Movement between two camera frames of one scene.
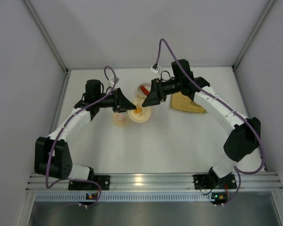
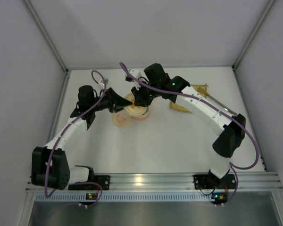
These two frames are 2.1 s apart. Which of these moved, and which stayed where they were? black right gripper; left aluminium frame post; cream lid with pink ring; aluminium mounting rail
Moved: black right gripper
Stayed: aluminium mounting rail; cream lid with pink ring; left aluminium frame post
